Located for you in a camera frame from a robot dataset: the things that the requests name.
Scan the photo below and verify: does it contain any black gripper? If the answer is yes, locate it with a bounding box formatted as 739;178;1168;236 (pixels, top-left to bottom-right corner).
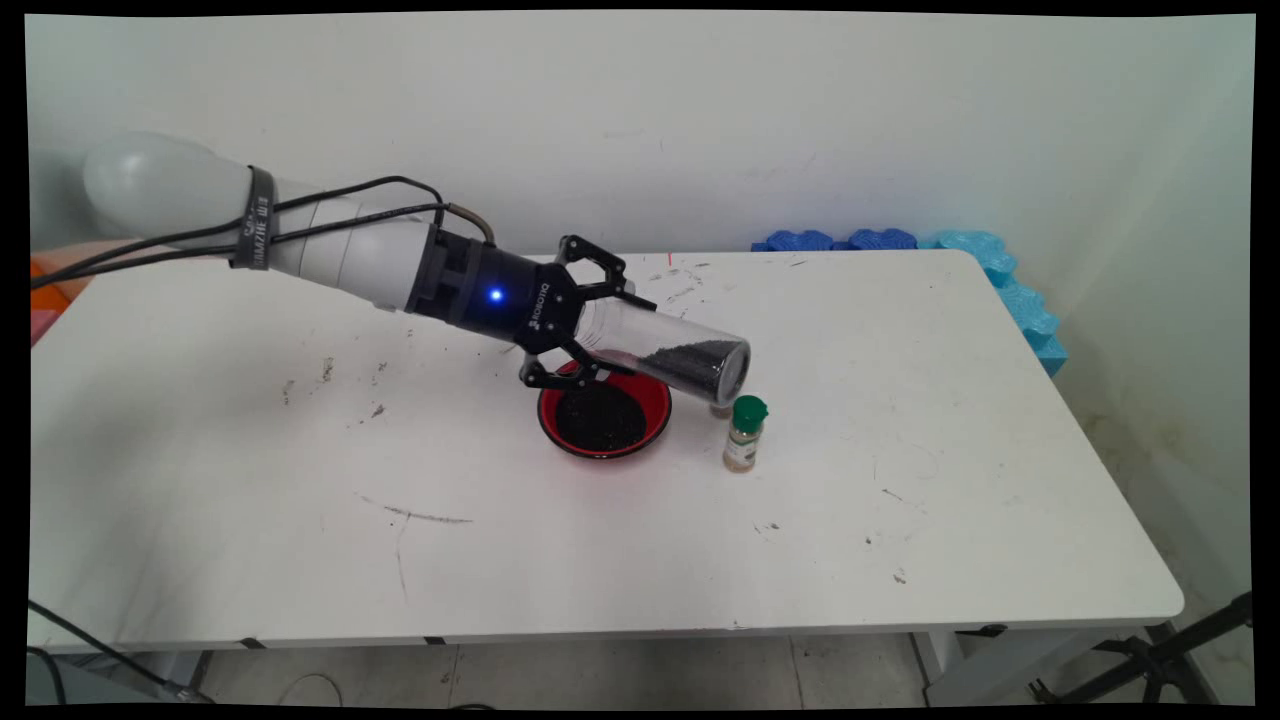
405;225;658;393

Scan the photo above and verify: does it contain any clear jar with black seeds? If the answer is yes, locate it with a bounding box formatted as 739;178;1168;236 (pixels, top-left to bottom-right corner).
578;295;753;396

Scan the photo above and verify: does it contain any red bowl of black seeds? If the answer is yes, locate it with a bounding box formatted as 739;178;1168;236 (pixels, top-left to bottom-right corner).
537;353;673;461

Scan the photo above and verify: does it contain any light blue foam mat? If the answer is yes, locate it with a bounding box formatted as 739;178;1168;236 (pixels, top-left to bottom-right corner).
920;230;1069;379

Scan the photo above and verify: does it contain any white table leg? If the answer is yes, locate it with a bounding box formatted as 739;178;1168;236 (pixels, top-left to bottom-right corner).
910;630;1151;706

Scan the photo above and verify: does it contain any orange object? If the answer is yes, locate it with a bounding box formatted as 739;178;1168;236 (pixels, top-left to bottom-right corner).
30;258;91;313

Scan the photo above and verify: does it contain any black tripod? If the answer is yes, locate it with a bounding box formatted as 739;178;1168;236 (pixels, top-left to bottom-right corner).
1030;592;1253;706

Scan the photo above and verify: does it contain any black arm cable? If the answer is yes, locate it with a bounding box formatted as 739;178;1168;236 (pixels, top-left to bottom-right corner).
30;174;449;286

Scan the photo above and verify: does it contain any black cable with grey end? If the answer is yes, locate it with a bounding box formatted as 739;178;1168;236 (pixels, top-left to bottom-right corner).
30;202;497;293

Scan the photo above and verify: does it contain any black velcro strap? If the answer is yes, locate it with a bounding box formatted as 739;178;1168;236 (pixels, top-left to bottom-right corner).
230;165;279;271

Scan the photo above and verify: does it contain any thin white cable loop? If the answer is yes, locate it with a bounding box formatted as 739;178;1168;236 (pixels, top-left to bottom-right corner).
278;672;347;707

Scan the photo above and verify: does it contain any black hanging cable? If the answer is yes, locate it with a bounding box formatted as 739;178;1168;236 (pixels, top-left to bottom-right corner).
28;646;69;704
28;598;213;701

